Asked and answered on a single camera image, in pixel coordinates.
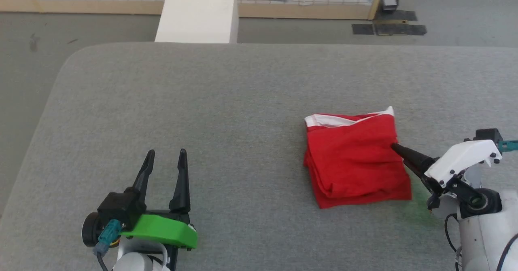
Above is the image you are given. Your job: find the small black floor mat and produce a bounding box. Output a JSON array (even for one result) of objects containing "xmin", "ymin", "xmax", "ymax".
[{"xmin": 352, "ymin": 23, "xmax": 375, "ymax": 36}]

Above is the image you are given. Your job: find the white box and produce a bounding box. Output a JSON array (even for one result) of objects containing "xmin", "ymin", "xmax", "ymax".
[{"xmin": 155, "ymin": 0, "xmax": 240, "ymax": 44}]

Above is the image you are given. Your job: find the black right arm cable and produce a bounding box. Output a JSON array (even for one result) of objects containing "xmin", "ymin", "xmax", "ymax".
[{"xmin": 444, "ymin": 213, "xmax": 463, "ymax": 256}]

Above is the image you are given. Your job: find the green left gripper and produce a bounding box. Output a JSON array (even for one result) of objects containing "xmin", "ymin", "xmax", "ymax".
[{"xmin": 97, "ymin": 148, "xmax": 198, "ymax": 251}]

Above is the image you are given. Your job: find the teal left cable connector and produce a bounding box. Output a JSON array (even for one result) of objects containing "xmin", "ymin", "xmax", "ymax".
[{"xmin": 93, "ymin": 219, "xmax": 122, "ymax": 258}]

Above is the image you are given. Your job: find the large black floor mat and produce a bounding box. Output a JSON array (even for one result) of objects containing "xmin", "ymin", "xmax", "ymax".
[{"xmin": 374, "ymin": 10, "xmax": 428, "ymax": 36}]

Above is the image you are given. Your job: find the wooden framed mesh fence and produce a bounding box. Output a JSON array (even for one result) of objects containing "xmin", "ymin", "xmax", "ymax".
[{"xmin": 0, "ymin": 0, "xmax": 387, "ymax": 20}]

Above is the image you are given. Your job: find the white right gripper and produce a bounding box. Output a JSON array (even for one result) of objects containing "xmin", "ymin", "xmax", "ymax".
[{"xmin": 390, "ymin": 140, "xmax": 503, "ymax": 195}]

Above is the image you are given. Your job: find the red garment with white waistband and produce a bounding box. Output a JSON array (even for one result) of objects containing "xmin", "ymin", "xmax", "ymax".
[{"xmin": 303, "ymin": 106, "xmax": 413, "ymax": 210}]

